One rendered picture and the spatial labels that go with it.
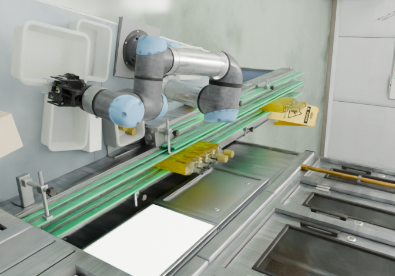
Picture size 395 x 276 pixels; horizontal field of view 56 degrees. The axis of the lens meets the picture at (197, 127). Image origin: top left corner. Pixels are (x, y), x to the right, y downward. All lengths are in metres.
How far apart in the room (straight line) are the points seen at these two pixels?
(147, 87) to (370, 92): 6.68
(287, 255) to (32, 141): 1.01
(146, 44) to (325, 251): 0.98
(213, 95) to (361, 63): 6.25
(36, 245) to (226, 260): 0.71
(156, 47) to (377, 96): 6.68
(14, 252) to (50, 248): 0.07
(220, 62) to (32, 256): 0.76
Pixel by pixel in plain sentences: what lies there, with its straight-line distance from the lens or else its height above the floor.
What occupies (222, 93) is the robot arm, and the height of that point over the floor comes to 1.35.
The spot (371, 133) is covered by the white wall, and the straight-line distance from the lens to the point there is 7.66.
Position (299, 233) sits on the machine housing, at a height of 1.58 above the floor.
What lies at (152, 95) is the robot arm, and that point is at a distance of 0.97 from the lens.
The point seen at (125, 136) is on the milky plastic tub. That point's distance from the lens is 1.73.
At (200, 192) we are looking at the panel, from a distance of 1.74.
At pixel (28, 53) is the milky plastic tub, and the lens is 1.20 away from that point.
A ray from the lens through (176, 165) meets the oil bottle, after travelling 1.68.
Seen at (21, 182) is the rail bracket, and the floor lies 0.86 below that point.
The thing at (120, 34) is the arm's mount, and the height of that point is 0.77.
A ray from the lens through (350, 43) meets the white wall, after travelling 7.43.
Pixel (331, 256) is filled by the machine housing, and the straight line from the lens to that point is 1.48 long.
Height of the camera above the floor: 1.97
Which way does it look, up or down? 33 degrees down
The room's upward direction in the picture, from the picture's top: 101 degrees clockwise
